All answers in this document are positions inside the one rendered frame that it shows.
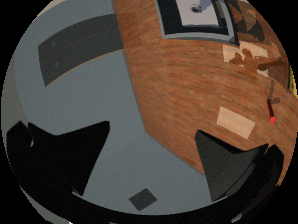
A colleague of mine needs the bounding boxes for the dark red peg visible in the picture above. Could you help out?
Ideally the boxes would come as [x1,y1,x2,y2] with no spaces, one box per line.
[266,100,275,123]

